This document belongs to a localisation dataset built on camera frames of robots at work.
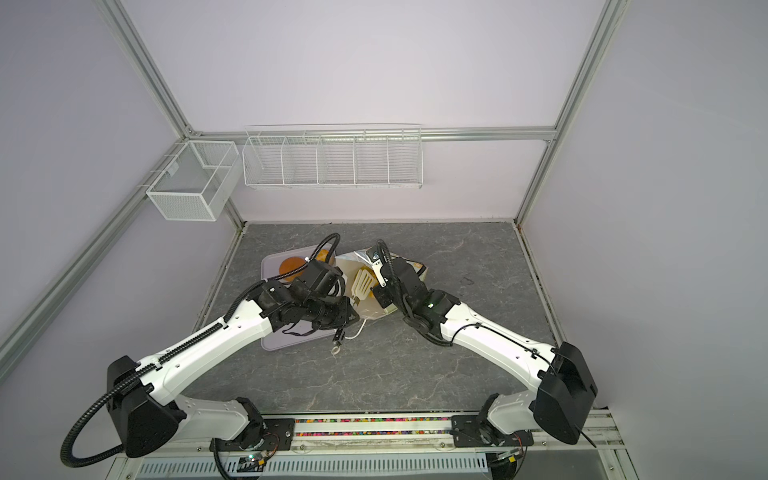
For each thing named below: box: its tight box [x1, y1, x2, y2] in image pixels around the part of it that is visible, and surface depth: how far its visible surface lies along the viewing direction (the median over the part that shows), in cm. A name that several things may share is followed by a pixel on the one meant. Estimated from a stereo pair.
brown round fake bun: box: [279, 256, 306, 282], surface depth 106 cm
